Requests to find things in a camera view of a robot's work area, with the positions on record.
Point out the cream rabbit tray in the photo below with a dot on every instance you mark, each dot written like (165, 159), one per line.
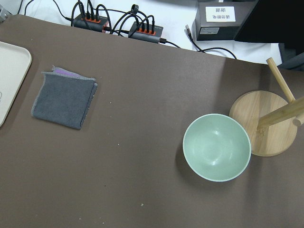
(14, 64)

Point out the mint green bowl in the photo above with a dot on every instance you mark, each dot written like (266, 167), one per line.
(216, 147)

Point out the grey orange usb hub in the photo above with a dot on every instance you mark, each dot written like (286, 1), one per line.
(100, 25)
(140, 34)

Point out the grey folded cloth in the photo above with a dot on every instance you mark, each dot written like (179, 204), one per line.
(64, 98)

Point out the black box with label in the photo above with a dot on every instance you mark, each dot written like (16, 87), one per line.
(219, 20)

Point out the wooden mug tree stand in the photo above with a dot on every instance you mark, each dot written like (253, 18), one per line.
(270, 121)

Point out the black monitor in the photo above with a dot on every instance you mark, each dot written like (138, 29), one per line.
(274, 21)

